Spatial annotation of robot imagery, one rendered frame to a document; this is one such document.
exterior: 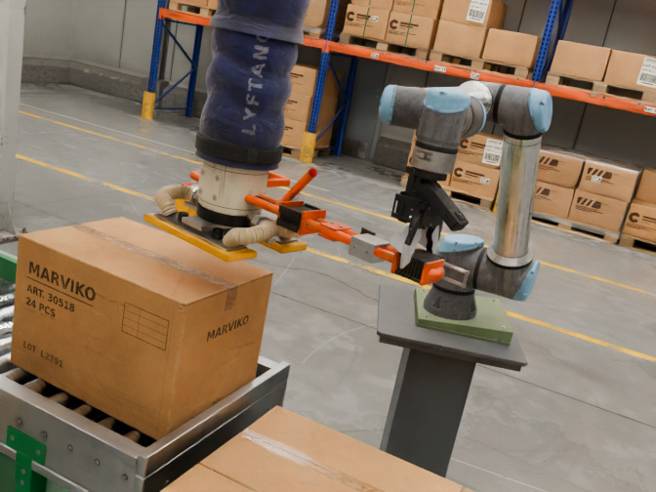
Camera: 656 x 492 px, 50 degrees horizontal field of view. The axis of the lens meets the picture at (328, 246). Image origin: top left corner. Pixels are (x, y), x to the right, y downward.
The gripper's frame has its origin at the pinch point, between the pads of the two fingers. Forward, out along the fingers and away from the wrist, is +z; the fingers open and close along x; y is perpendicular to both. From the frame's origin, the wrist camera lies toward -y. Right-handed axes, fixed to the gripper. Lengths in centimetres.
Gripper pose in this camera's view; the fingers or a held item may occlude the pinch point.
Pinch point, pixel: (418, 263)
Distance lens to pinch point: 153.9
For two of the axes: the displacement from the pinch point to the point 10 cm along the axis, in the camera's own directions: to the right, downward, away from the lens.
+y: -7.4, -3.2, 6.0
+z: -1.9, 9.4, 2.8
